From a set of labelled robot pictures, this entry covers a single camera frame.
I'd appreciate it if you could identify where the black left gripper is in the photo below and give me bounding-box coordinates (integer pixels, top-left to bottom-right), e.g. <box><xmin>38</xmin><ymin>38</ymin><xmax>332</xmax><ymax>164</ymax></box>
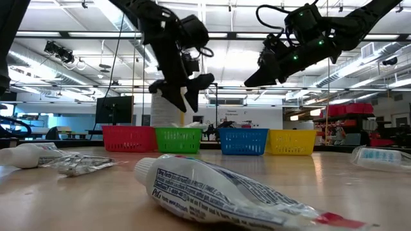
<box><xmin>148</xmin><ymin>33</ymin><xmax>216</xmax><ymax>114</ymax></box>

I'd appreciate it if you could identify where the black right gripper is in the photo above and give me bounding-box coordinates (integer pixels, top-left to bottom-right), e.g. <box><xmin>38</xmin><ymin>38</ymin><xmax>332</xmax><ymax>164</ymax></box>
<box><xmin>243</xmin><ymin>33</ymin><xmax>343</xmax><ymax>89</ymax></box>

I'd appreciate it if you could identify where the white toothpaste tube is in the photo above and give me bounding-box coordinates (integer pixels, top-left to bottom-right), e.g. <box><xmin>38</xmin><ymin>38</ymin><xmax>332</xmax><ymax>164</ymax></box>
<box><xmin>134</xmin><ymin>154</ymin><xmax>381</xmax><ymax>231</ymax></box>
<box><xmin>0</xmin><ymin>142</ymin><xmax>67</xmax><ymax>170</ymax></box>

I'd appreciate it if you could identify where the metal nail clipper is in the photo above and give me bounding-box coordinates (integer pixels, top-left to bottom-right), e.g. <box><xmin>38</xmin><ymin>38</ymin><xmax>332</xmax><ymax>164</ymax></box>
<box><xmin>40</xmin><ymin>153</ymin><xmax>129</xmax><ymax>177</ymax></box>

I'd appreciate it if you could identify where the blue toothbrush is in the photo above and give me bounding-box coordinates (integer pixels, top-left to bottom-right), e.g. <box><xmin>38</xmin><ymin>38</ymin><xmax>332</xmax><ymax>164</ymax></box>
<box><xmin>351</xmin><ymin>146</ymin><xmax>411</xmax><ymax>173</ymax></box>

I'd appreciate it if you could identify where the white wipes canister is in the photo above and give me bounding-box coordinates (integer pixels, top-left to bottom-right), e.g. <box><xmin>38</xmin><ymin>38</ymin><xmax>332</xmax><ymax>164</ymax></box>
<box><xmin>150</xmin><ymin>89</ymin><xmax>186</xmax><ymax>128</ymax></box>

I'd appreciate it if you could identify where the black stand pole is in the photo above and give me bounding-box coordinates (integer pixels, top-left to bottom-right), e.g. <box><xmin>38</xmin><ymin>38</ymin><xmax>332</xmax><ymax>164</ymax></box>
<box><xmin>205</xmin><ymin>81</ymin><xmax>220</xmax><ymax>128</ymax></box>

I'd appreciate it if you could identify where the green plastic basket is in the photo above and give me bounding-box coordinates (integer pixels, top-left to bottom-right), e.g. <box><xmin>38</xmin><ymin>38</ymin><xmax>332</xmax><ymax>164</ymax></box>
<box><xmin>154</xmin><ymin>127</ymin><xmax>203</xmax><ymax>155</ymax></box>

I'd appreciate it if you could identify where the black background equipment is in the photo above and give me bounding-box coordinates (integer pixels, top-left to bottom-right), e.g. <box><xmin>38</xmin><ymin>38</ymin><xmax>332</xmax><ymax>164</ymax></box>
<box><xmin>202</xmin><ymin>120</ymin><xmax>240</xmax><ymax>142</ymax></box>

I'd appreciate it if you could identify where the blue plastic basket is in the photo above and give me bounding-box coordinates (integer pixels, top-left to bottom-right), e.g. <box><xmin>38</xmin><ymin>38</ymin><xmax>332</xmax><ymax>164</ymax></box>
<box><xmin>218</xmin><ymin>128</ymin><xmax>270</xmax><ymax>157</ymax></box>

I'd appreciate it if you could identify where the yellow plastic basket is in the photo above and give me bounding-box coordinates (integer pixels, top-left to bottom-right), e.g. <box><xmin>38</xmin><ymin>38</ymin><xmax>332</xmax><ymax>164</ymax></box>
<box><xmin>265</xmin><ymin>128</ymin><xmax>318</xmax><ymax>157</ymax></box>

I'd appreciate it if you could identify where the black monitor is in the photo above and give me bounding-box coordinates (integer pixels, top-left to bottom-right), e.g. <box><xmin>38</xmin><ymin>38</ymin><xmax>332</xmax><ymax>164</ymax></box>
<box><xmin>94</xmin><ymin>95</ymin><xmax>134</xmax><ymax>126</ymax></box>

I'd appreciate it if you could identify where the red plastic basket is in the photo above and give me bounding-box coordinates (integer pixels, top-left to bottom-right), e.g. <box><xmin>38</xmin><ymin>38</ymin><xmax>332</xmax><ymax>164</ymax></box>
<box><xmin>101</xmin><ymin>125</ymin><xmax>158</xmax><ymax>153</ymax></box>

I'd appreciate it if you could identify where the shelf with red bins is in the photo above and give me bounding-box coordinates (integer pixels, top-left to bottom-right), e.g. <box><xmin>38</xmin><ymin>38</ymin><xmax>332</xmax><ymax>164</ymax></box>
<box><xmin>313</xmin><ymin>102</ymin><xmax>396</xmax><ymax>148</ymax></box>

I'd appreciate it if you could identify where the dark office chair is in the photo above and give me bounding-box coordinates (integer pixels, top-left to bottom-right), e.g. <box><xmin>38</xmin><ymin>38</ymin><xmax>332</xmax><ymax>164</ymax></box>
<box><xmin>44</xmin><ymin>126</ymin><xmax>60</xmax><ymax>141</ymax></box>

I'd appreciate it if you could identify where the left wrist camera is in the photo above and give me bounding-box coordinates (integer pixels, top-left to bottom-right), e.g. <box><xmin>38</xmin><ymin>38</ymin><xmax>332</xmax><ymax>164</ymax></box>
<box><xmin>182</xmin><ymin>51</ymin><xmax>202</xmax><ymax>77</ymax></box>

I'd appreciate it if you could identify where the black overhead frame bar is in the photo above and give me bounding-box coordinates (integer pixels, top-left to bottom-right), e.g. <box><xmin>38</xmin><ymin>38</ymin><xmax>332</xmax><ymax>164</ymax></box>
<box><xmin>14</xmin><ymin>30</ymin><xmax>411</xmax><ymax>42</ymax></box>

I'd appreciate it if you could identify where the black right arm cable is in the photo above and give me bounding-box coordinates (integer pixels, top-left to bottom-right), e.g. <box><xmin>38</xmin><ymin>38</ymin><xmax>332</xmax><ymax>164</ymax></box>
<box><xmin>255</xmin><ymin>3</ymin><xmax>292</xmax><ymax>37</ymax></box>

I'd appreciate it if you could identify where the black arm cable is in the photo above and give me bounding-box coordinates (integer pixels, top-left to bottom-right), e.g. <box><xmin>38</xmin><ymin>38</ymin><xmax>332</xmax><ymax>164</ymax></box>
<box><xmin>0</xmin><ymin>114</ymin><xmax>33</xmax><ymax>139</ymax></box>
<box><xmin>255</xmin><ymin>3</ymin><xmax>292</xmax><ymax>37</ymax></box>

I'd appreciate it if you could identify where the black hanging cable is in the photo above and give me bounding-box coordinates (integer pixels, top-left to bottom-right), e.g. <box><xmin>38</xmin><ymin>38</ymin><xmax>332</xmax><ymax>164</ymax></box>
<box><xmin>89</xmin><ymin>12</ymin><xmax>126</xmax><ymax>139</ymax></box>

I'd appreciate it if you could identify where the black ceiling camera cluster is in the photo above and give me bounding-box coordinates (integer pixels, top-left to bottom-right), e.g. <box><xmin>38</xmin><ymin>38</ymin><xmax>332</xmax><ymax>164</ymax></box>
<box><xmin>43</xmin><ymin>40</ymin><xmax>76</xmax><ymax>65</ymax></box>

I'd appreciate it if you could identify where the black table frame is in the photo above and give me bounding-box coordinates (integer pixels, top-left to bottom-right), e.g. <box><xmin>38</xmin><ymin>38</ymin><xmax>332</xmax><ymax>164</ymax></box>
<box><xmin>0</xmin><ymin>137</ymin><xmax>411</xmax><ymax>155</ymax></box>

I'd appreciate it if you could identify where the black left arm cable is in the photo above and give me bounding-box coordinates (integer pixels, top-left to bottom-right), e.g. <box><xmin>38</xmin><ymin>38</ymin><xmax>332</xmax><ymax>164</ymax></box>
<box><xmin>0</xmin><ymin>114</ymin><xmax>33</xmax><ymax>139</ymax></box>

